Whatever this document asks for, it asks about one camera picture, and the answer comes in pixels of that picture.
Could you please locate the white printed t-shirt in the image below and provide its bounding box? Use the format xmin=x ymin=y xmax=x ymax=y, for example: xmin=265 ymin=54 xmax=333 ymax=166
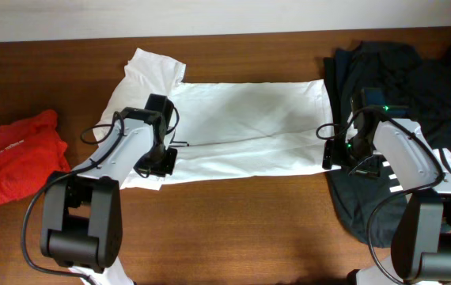
xmin=93 ymin=49 xmax=333 ymax=190

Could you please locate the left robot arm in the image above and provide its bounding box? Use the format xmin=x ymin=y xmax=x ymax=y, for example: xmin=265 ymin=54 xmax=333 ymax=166
xmin=40 ymin=94 xmax=179 ymax=284

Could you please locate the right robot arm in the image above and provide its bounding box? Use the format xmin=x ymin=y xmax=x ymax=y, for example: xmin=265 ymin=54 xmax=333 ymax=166
xmin=322 ymin=88 xmax=451 ymax=284

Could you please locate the dark lettered t-shirt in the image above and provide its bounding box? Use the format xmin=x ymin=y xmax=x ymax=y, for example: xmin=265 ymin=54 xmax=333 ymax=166
xmin=324 ymin=42 xmax=451 ymax=248

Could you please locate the folded red t-shirt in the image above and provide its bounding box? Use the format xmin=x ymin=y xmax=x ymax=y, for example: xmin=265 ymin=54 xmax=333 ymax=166
xmin=0 ymin=109 xmax=70 ymax=205

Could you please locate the left black cable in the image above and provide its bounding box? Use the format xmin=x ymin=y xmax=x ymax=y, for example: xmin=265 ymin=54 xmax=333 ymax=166
xmin=20 ymin=105 xmax=181 ymax=285

